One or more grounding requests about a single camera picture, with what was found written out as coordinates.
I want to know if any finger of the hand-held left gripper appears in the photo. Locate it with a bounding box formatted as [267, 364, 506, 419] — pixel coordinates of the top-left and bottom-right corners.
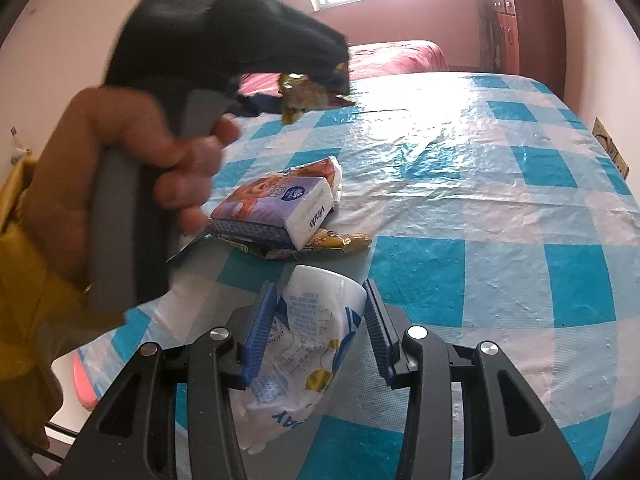
[232, 91, 287, 118]
[320, 60, 357, 107]

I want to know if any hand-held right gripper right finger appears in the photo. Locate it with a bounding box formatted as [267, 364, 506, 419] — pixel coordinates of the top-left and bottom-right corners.
[362, 278, 586, 480]

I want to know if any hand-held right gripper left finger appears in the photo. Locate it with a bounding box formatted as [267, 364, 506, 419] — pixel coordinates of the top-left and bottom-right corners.
[60, 280, 278, 480]

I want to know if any gold foil wrapper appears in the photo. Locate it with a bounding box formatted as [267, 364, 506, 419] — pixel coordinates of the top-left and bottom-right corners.
[207, 227, 373, 261]
[277, 71, 358, 126]

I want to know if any white plastic bag blue print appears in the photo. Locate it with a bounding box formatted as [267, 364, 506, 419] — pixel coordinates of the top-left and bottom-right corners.
[239, 265, 368, 456]

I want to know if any person's left forearm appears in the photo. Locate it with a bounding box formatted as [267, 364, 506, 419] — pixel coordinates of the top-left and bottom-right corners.
[0, 155, 126, 453]

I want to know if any pink bed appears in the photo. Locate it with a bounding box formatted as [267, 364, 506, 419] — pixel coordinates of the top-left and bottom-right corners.
[240, 39, 449, 101]

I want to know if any orange snack packet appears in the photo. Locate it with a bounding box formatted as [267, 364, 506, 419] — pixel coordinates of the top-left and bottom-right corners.
[285, 156, 343, 211]

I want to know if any purple tissue pack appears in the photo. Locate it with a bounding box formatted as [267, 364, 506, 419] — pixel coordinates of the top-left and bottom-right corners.
[209, 176, 335, 251]

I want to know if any blue checked plastic tablecloth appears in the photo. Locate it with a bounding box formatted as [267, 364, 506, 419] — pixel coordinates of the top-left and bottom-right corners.
[50, 71, 633, 480]

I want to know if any brown wooden cabinet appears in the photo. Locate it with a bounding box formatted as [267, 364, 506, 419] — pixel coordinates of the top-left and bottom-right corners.
[482, 0, 568, 101]

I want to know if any wall hook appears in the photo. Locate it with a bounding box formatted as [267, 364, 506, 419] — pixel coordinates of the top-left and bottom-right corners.
[7, 127, 33, 166]

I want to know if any wall socket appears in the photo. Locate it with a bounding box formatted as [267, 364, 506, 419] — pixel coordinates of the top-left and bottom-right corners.
[592, 116, 630, 181]

